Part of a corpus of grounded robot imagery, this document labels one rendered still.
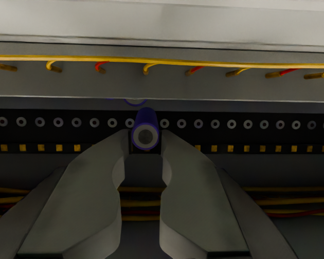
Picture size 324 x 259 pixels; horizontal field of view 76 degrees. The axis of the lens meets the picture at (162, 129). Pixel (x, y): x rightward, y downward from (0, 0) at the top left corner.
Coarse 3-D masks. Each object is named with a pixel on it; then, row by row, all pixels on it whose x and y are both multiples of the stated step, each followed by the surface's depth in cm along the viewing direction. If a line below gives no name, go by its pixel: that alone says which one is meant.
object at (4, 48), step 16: (0, 48) 9; (16, 48) 9; (32, 48) 9; (48, 48) 9; (64, 48) 9; (80, 48) 9; (96, 48) 9; (112, 48) 9; (128, 48) 9; (144, 48) 9; (160, 48) 9; (176, 48) 9; (192, 48) 10; (208, 48) 10
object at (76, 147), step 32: (0, 128) 24; (32, 128) 24; (64, 128) 24; (96, 128) 24; (128, 128) 25; (160, 128) 25; (192, 128) 25; (224, 128) 25; (256, 128) 26; (288, 128) 26; (320, 128) 26
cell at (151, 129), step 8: (144, 112) 16; (152, 112) 17; (136, 120) 14; (144, 120) 13; (152, 120) 14; (136, 128) 13; (144, 128) 13; (152, 128) 13; (136, 136) 13; (144, 136) 13; (152, 136) 13; (136, 144) 13; (144, 144) 13; (152, 144) 13
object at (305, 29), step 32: (0, 0) 5; (32, 0) 5; (64, 0) 5; (96, 0) 5; (128, 0) 5; (160, 0) 5; (192, 0) 5; (224, 0) 5; (256, 0) 5; (288, 0) 5; (320, 0) 5; (0, 32) 8; (32, 32) 8; (64, 32) 8; (96, 32) 8; (128, 32) 7; (160, 32) 7; (192, 32) 7; (224, 32) 7; (256, 32) 7; (288, 32) 7; (320, 32) 7
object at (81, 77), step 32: (0, 64) 9; (32, 64) 10; (64, 64) 10; (96, 64) 9; (128, 64) 10; (160, 64) 10; (192, 64) 8; (224, 64) 9; (256, 64) 9; (288, 64) 9; (320, 64) 9; (0, 96) 10; (32, 96) 10; (64, 96) 10; (96, 96) 10; (128, 96) 10; (160, 96) 10; (192, 96) 10; (224, 96) 11; (256, 96) 11; (288, 96) 11; (320, 96) 11
